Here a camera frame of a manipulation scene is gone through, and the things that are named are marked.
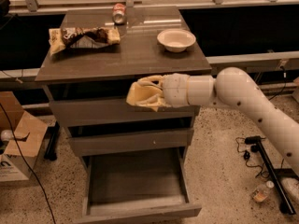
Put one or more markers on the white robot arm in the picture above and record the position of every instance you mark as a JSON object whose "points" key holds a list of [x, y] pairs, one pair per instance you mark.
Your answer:
{"points": [[232, 87]]}

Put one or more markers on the grey drawer cabinet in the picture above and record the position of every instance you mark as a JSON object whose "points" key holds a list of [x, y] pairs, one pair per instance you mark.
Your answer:
{"points": [[75, 74]]}

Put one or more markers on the grey open bottom drawer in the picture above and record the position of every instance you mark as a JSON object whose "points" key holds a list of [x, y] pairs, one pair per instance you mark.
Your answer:
{"points": [[137, 187]]}

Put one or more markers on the brown chip bag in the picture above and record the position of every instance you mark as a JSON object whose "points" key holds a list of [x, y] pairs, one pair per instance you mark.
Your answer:
{"points": [[82, 38]]}

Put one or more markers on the black metal stand leg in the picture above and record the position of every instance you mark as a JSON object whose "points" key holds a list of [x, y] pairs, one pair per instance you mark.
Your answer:
{"points": [[285, 205]]}

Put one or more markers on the white shoe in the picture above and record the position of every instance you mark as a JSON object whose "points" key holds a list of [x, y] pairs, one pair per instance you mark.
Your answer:
{"points": [[291, 185]]}

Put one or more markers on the plastic bottle on floor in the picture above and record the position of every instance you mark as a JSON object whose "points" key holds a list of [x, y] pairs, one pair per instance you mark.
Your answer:
{"points": [[262, 191]]}

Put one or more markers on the cardboard box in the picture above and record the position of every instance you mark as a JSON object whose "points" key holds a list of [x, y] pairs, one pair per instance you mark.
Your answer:
{"points": [[22, 136]]}

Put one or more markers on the grey middle drawer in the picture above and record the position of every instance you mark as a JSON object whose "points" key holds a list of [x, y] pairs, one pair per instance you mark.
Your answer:
{"points": [[126, 142]]}

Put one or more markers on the yellow sponge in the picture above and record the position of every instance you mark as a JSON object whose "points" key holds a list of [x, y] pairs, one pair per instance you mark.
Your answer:
{"points": [[140, 93]]}

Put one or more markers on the red soda can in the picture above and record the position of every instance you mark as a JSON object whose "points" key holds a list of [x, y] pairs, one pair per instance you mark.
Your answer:
{"points": [[119, 13]]}

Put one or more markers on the grey top drawer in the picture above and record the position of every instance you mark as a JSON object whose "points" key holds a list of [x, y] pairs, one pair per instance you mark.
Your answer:
{"points": [[71, 113]]}

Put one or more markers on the white bowl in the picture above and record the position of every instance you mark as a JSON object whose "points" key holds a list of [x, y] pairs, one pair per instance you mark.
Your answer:
{"points": [[176, 40]]}

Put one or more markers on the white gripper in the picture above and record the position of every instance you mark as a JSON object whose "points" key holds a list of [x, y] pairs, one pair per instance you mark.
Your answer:
{"points": [[175, 89]]}

